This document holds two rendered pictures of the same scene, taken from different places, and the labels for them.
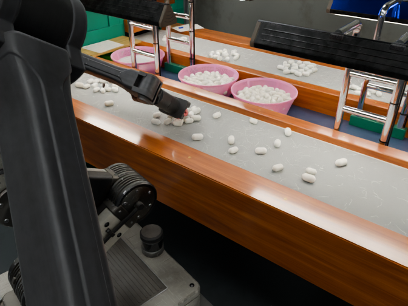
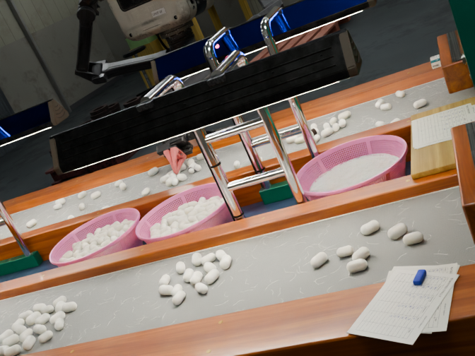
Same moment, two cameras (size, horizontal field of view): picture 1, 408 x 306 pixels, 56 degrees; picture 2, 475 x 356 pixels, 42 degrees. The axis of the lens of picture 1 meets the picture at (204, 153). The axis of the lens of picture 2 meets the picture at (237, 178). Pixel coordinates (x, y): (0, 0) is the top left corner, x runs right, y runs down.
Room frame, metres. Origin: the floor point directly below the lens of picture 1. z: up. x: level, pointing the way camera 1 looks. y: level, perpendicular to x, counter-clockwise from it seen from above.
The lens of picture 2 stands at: (3.11, -0.23, 1.30)
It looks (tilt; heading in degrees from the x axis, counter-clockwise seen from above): 19 degrees down; 166
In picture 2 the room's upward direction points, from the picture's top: 24 degrees counter-clockwise
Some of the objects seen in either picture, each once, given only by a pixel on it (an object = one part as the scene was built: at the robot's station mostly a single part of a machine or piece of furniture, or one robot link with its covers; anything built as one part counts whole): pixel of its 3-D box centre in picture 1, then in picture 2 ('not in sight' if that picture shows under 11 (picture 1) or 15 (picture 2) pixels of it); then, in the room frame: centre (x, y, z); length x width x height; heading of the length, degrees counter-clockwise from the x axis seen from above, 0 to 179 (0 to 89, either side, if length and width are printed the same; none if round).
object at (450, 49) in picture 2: not in sight; (454, 59); (1.78, 0.75, 0.83); 0.30 x 0.06 x 0.07; 142
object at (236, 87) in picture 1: (263, 100); (102, 248); (1.45, -0.24, 0.72); 0.27 x 0.27 x 0.10
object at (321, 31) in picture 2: not in sight; (303, 38); (-3.38, 2.76, 0.06); 1.29 x 0.89 x 0.12; 130
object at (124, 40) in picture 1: (108, 45); (446, 134); (2.02, 0.50, 0.77); 0.33 x 0.15 x 0.01; 142
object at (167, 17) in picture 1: (108, 3); (256, 32); (1.56, 0.37, 1.08); 0.62 x 0.08 x 0.07; 52
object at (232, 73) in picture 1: (208, 84); (190, 224); (1.62, -0.02, 0.72); 0.27 x 0.27 x 0.10
